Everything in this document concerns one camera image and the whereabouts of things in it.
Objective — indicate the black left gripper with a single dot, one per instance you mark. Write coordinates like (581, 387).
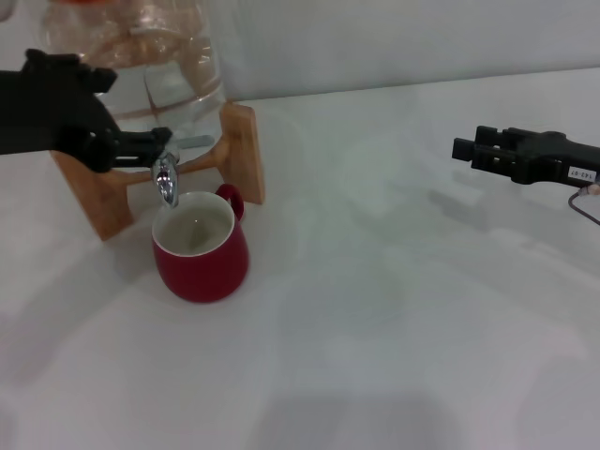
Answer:
(42, 112)

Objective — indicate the clear glass water dispenser jar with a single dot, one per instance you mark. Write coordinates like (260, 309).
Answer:
(178, 70)

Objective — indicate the red ceramic cup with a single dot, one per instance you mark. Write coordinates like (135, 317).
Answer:
(201, 276)

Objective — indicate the chrome faucet with lever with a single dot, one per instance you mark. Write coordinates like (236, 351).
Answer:
(165, 183)

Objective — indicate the wooden dispenser stand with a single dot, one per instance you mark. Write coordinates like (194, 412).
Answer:
(244, 150)

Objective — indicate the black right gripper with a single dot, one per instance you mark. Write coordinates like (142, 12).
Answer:
(548, 159)

